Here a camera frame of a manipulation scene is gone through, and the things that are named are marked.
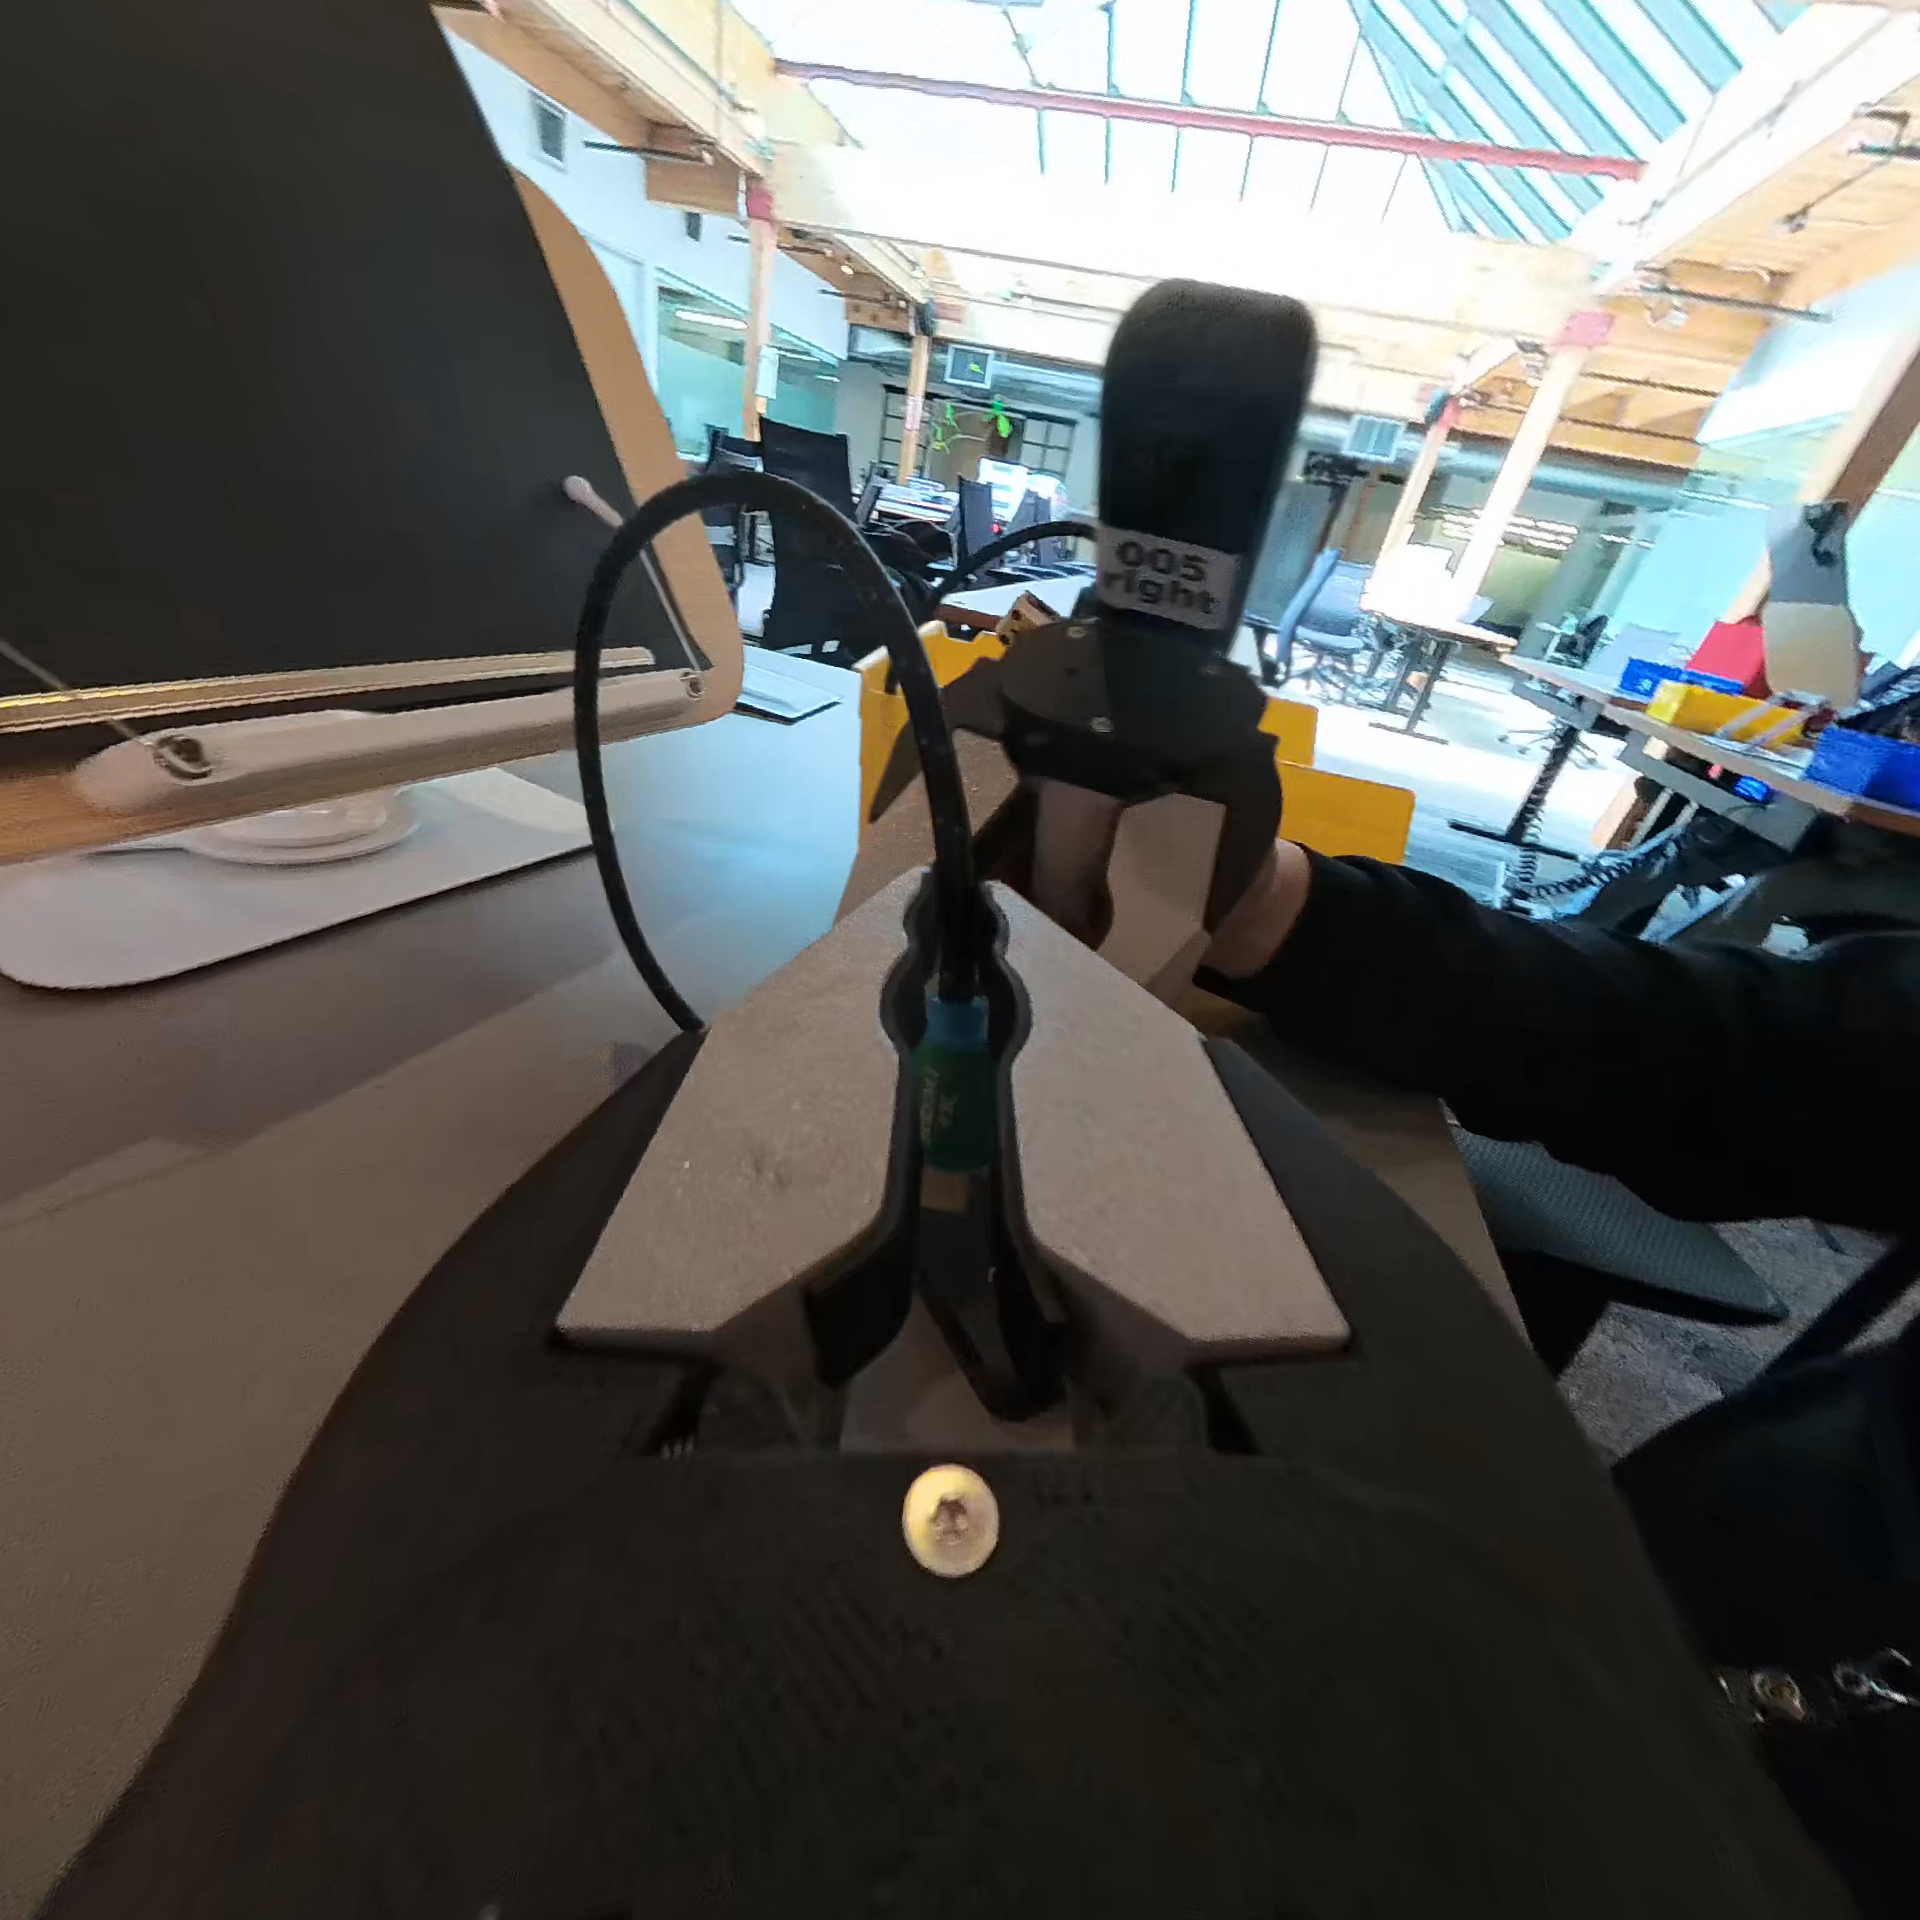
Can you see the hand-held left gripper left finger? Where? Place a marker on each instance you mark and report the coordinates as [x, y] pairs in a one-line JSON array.
[[750, 1184]]

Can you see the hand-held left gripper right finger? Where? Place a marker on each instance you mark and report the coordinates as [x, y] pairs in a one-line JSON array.
[[1170, 1184]]

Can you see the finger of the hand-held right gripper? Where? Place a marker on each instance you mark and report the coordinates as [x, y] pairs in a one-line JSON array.
[[1072, 855], [1161, 902]]

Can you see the yellow plastic bin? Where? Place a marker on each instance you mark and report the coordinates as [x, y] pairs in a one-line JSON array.
[[1349, 811]]

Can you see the person's right forearm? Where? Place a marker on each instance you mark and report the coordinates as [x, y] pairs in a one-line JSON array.
[[1574, 1036]]

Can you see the person's right hand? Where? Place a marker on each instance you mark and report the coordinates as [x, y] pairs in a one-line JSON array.
[[1267, 916]]

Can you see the grey office chair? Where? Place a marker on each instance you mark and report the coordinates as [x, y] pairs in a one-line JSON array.
[[1313, 600]]

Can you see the small office desk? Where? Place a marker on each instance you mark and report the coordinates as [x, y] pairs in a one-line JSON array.
[[1424, 623]]

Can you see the red ceiling pipe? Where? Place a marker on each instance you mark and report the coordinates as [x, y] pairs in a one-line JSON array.
[[1201, 118]]

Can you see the black office chair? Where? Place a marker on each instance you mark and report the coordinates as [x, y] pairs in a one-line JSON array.
[[802, 466]]

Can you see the grey mesh chair seat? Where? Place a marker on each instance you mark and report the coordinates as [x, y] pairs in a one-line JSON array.
[[1621, 1230]]

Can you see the white board stand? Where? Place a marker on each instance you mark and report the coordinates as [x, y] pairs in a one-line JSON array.
[[374, 743]]

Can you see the small yellow parts bin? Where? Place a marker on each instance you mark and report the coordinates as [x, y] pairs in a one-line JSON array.
[[1724, 714]]

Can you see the blue parts bin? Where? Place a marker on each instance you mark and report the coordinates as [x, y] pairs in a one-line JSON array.
[[1867, 757]]

